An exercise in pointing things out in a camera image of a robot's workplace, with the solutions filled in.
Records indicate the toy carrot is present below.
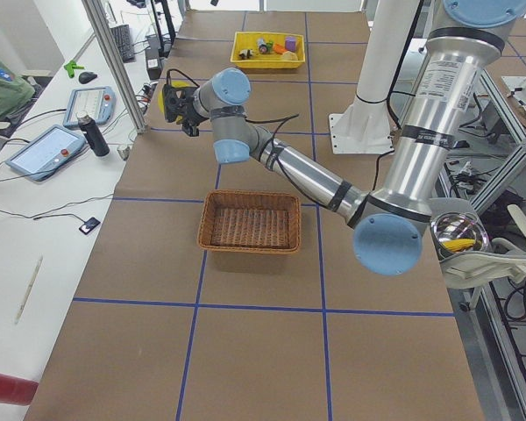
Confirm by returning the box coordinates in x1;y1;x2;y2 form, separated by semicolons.
267;42;288;54

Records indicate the black keyboard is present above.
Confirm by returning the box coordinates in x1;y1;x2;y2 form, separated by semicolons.
110;25;135;62

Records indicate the green clamp tool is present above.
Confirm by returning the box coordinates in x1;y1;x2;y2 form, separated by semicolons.
63;60;85;79

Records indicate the red fire extinguisher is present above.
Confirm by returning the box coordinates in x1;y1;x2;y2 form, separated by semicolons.
0;374;39;406

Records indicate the teach pendant tablet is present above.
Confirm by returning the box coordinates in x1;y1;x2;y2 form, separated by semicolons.
62;86;116;129
5;125;85;182

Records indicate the steel pot with corn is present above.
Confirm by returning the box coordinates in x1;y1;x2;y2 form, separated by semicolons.
430;212;490;260

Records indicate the near teach pendant tablet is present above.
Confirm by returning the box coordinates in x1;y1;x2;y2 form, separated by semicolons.
5;125;85;182

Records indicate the yellow plastic basket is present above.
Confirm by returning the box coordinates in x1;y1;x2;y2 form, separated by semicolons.
230;32;305;69

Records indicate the clear yellow tape roll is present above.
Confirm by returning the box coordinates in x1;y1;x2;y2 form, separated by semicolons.
157;81;191;115

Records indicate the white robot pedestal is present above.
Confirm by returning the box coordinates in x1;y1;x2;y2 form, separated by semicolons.
329;0;422;154

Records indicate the small black sensor pad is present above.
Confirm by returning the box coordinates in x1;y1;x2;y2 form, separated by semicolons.
79;217;101;235

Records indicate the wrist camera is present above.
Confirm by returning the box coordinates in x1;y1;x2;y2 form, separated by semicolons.
163;84;185;123

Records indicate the purple foam block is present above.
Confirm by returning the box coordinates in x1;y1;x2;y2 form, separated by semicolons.
284;36;297;53

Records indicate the toy bread croissant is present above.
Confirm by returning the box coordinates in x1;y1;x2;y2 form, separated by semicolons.
281;51;298;61

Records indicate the aluminium frame post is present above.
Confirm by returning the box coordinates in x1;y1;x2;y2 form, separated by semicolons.
82;0;146;134

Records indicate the panda figurine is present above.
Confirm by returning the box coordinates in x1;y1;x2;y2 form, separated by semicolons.
238;49;255;61

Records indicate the black water bottle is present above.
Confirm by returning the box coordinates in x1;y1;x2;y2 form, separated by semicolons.
76;111;110;157

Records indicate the black computer mouse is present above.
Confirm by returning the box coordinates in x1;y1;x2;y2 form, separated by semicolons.
78;71;98;84

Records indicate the brown wicker basket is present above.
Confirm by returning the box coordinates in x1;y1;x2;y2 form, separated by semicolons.
197;189;302;254

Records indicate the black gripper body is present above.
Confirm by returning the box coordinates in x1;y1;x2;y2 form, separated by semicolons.
176;87;210;127

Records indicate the small labelled can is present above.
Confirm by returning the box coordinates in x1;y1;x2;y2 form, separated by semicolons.
257;38;269;54

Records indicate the seated person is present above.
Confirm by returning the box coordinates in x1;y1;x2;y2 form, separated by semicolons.
0;61;41;136

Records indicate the far teach pendant tablet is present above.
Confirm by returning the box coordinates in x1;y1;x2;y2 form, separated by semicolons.
62;86;116;129

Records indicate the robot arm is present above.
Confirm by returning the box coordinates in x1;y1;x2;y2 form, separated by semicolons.
162;1;526;275

